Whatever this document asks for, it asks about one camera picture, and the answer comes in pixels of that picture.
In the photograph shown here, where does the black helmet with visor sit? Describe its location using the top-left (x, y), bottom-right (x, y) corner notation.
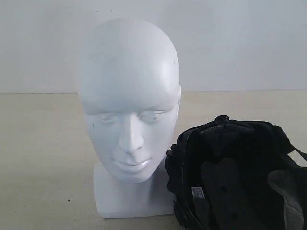
top-left (165, 115), bottom-right (307, 230)

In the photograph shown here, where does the white mannequin head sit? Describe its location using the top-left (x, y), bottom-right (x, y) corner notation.
top-left (77, 18), bottom-right (181, 219)

